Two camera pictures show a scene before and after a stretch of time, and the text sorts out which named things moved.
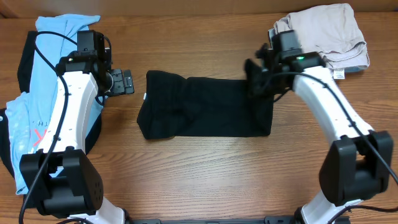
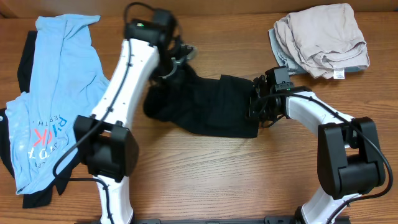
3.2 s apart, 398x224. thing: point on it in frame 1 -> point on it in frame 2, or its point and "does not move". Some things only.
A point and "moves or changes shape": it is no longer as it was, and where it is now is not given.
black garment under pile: [24, 73] does not move
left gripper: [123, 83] -> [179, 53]
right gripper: [256, 88] -> [254, 116]
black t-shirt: [176, 106] moves or changes shape
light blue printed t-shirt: [28, 116] does not move
